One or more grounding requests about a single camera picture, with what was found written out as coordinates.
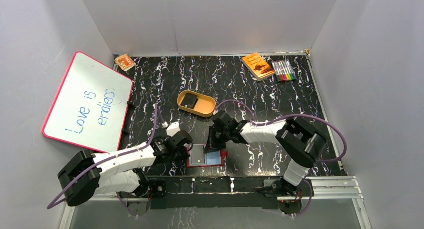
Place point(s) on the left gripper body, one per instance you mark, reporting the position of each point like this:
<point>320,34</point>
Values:
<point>185,151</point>

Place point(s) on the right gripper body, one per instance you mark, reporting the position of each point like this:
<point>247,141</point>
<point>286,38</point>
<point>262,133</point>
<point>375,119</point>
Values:
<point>218,138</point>

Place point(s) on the red card holder wallet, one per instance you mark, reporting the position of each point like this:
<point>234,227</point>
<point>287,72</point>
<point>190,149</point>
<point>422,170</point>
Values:
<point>224,156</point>

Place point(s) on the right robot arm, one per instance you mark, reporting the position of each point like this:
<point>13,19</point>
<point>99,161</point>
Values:
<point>302,141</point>

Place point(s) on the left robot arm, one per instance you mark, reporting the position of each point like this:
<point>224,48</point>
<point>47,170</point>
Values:
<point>90,174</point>

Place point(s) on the black cards stack in tray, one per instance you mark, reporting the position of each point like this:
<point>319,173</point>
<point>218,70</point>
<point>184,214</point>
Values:
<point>190,100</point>

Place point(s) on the small orange card box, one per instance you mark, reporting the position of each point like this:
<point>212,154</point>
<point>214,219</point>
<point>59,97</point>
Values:
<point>125,62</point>

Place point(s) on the tan oval tray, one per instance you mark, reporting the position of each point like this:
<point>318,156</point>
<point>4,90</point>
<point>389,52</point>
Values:
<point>205,106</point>

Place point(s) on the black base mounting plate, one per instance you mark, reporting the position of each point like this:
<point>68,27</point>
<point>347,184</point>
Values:
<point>166,192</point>

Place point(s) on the orange book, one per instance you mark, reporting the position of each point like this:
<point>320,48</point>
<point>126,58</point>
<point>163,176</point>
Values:
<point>258,66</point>

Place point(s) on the coloured marker pen pack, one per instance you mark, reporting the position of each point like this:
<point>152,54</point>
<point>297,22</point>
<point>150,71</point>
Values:
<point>284,71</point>

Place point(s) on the pink framed whiteboard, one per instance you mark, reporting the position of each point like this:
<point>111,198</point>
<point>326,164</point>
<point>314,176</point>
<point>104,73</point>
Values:
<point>90,107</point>

